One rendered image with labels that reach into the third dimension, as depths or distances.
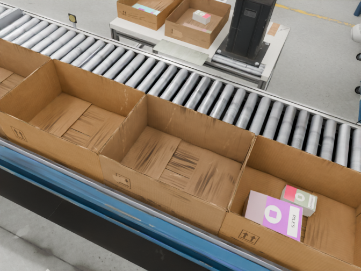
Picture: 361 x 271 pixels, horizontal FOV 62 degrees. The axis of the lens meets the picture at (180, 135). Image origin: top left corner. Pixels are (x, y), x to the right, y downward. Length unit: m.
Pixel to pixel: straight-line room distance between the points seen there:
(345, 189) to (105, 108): 0.89
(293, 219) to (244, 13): 1.08
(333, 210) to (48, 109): 1.07
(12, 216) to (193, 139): 1.34
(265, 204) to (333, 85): 2.35
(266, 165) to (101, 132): 0.60
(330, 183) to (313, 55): 2.52
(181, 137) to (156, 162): 0.14
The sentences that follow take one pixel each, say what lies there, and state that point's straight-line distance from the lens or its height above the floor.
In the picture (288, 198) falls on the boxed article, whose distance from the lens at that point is 1.02.
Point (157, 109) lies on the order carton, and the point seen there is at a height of 0.99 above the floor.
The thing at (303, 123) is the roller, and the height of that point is 0.75.
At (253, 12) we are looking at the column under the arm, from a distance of 1.66.
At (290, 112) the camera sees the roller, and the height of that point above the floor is 0.75.
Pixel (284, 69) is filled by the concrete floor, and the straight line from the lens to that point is 3.16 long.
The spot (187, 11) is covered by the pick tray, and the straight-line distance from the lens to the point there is 2.14.
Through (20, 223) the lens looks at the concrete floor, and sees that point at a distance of 2.07.
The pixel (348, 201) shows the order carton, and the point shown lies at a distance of 1.14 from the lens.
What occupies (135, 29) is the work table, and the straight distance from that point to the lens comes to 1.94.
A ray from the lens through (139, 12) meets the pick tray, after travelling 1.94.
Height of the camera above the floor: 1.75
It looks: 50 degrees down
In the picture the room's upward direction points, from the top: 7 degrees clockwise
